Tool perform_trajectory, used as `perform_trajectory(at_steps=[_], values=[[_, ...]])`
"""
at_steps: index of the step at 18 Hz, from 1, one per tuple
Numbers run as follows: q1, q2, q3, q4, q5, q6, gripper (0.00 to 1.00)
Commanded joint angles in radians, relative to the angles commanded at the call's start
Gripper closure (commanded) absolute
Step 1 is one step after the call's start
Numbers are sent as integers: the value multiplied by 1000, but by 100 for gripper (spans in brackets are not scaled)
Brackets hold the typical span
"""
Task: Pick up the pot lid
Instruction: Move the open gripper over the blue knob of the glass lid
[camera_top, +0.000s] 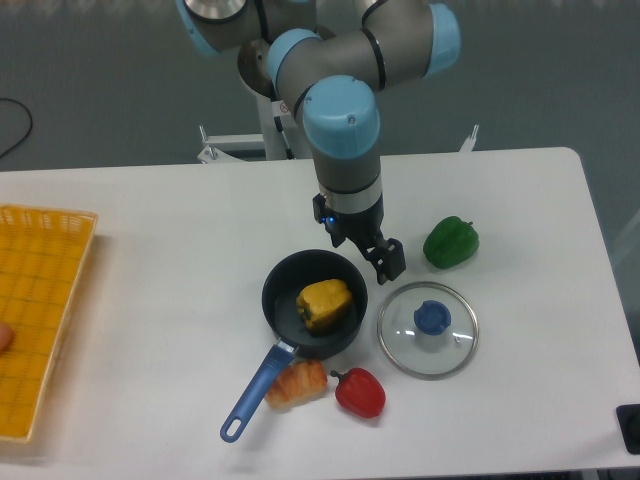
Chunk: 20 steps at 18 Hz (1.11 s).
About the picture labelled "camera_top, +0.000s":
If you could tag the yellow bell pepper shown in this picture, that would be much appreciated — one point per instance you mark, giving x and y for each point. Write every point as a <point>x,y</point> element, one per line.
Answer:
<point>322,305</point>

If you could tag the glass lid with blue knob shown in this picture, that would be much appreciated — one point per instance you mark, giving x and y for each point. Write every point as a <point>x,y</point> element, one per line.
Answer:
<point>428,330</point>

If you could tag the green bell pepper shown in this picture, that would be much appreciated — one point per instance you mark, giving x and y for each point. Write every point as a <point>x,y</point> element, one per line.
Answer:
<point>451,242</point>

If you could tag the black device at table edge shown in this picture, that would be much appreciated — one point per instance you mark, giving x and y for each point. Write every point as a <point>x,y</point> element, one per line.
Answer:
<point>628,420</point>

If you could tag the red bell pepper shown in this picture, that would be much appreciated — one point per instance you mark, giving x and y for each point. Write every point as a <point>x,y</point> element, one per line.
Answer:
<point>360,393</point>

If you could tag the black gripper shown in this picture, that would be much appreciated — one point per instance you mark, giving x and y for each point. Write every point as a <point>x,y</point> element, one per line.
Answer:
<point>363,228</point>

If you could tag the fingertip at left edge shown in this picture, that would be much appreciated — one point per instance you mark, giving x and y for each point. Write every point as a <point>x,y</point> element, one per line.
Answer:
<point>6,336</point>

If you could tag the croissant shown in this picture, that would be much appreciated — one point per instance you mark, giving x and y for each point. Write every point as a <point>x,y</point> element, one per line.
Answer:
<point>297,383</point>

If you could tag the yellow woven basket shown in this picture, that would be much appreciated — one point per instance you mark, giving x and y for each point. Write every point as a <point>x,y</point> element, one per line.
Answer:
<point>43,252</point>

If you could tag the dark pot with blue handle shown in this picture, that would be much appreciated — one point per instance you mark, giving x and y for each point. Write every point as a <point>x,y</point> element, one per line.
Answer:
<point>287,317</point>

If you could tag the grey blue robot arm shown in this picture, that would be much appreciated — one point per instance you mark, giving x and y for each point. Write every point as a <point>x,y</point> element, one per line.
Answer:
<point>329,85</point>

